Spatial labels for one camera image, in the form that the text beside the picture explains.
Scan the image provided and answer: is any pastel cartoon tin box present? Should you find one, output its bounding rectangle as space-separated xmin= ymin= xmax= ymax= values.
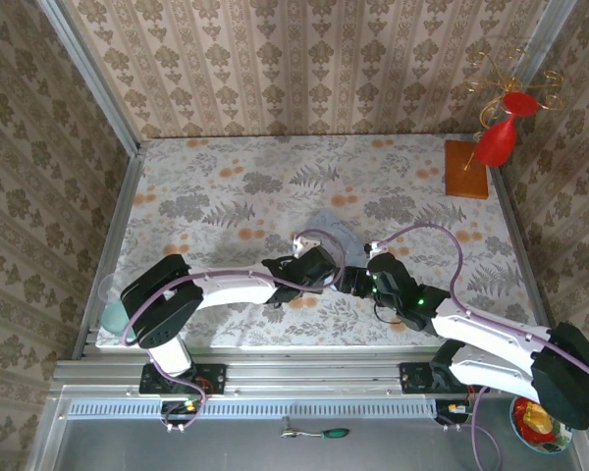
xmin=301 ymin=209 xmax=370 ymax=269

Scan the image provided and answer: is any floral table cloth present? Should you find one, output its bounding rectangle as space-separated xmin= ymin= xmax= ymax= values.
xmin=95 ymin=136 xmax=542 ymax=350

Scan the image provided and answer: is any orange wooden block base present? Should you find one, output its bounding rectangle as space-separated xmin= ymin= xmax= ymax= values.
xmin=444 ymin=139 xmax=491 ymax=200

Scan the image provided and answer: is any red gold foil packet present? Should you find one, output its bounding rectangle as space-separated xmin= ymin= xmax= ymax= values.
xmin=514 ymin=397 xmax=562 ymax=437

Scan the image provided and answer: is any teal round object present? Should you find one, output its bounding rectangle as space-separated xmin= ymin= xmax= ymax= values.
xmin=101 ymin=301 xmax=139 ymax=345

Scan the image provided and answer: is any clear glass cup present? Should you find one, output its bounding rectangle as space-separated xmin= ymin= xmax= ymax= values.
xmin=99 ymin=273 xmax=129 ymax=308

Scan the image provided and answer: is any patterned bowl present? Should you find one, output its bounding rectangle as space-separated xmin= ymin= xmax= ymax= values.
xmin=509 ymin=395 xmax=575 ymax=455

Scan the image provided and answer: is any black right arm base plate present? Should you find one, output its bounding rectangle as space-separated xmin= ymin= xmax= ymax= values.
xmin=399 ymin=361 xmax=472 ymax=396

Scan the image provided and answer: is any aluminium rail beam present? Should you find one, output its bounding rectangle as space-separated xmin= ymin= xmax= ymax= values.
xmin=53 ymin=346 xmax=448 ymax=396

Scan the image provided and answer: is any aluminium table side rail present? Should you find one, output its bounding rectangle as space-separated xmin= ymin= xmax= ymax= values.
xmin=71 ymin=150 xmax=146 ymax=362
xmin=488 ymin=165 xmax=557 ymax=336

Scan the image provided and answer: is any slotted grey cable duct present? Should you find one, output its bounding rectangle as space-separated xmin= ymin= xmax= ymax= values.
xmin=68 ymin=396 xmax=438 ymax=421

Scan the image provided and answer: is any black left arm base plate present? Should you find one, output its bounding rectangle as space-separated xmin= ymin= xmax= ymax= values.
xmin=139 ymin=361 xmax=227 ymax=396

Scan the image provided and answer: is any green handled ratchet screwdriver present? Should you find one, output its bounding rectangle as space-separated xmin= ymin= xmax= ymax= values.
xmin=280 ymin=415 xmax=352 ymax=441

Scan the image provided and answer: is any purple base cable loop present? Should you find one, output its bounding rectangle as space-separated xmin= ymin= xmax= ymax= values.
xmin=444 ymin=387 xmax=503 ymax=471
xmin=160 ymin=377 xmax=208 ymax=434

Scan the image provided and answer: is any red figure gold wire stand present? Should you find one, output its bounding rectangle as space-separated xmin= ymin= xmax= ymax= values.
xmin=463 ymin=46 xmax=565 ymax=171

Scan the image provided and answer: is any aluminium frame post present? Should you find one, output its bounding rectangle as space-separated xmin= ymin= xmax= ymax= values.
xmin=34 ymin=0 xmax=144 ymax=154
xmin=514 ymin=0 xmax=579 ymax=87

